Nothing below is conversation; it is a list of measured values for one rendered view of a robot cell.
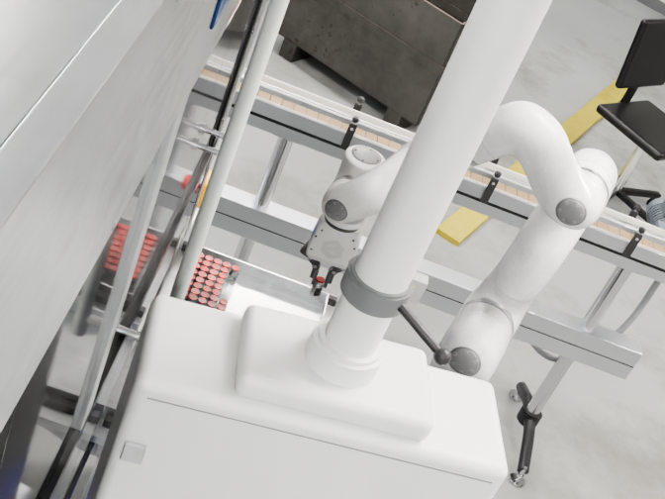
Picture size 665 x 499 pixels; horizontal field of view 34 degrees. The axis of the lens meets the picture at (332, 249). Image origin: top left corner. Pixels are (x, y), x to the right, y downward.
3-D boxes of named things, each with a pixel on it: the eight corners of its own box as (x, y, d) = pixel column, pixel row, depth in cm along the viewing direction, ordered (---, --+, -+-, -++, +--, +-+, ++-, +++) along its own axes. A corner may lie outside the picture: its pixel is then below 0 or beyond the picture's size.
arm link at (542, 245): (434, 347, 221) (458, 309, 234) (485, 380, 219) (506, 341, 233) (564, 157, 192) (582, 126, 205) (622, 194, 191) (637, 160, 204)
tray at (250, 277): (165, 320, 243) (169, 308, 241) (194, 255, 265) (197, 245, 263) (308, 371, 246) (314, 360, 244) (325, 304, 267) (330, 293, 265)
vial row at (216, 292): (200, 319, 247) (206, 304, 244) (218, 274, 262) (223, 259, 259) (210, 323, 247) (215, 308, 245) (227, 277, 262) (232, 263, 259)
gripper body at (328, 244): (317, 218, 219) (302, 259, 225) (365, 234, 219) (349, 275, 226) (323, 197, 225) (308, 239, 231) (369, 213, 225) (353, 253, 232)
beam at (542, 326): (175, 212, 353) (184, 182, 347) (181, 199, 360) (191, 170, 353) (625, 380, 367) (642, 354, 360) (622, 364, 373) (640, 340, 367)
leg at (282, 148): (205, 314, 374) (273, 131, 332) (211, 299, 382) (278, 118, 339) (230, 323, 375) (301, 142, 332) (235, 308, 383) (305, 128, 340)
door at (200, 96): (83, 402, 171) (179, 86, 139) (160, 241, 210) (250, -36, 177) (87, 403, 171) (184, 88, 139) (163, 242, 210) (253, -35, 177)
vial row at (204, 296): (191, 316, 247) (196, 301, 244) (209, 271, 262) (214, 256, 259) (200, 319, 247) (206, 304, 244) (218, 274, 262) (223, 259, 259)
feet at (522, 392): (505, 483, 371) (522, 456, 363) (505, 387, 413) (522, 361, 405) (526, 491, 372) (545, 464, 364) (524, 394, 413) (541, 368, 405)
